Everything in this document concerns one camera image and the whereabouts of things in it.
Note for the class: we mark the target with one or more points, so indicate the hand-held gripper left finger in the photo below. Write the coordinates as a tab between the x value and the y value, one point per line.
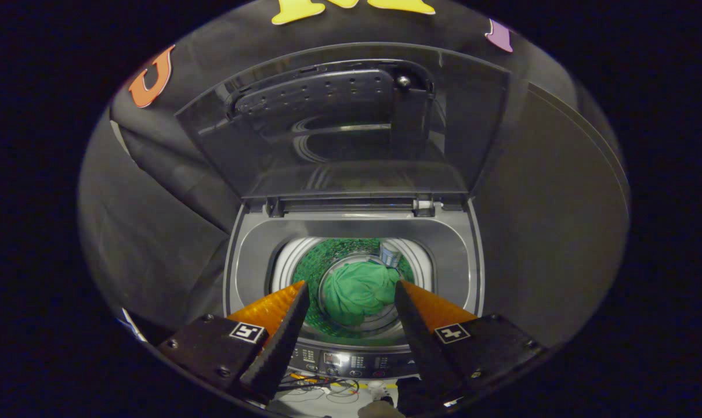
281	342

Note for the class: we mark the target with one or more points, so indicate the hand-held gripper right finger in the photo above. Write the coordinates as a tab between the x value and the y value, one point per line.
423	348

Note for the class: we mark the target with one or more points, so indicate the green shirt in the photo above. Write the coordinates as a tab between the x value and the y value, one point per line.
357	290

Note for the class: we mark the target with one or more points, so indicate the dark washing machine lid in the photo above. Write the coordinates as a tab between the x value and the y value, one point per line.
339	168

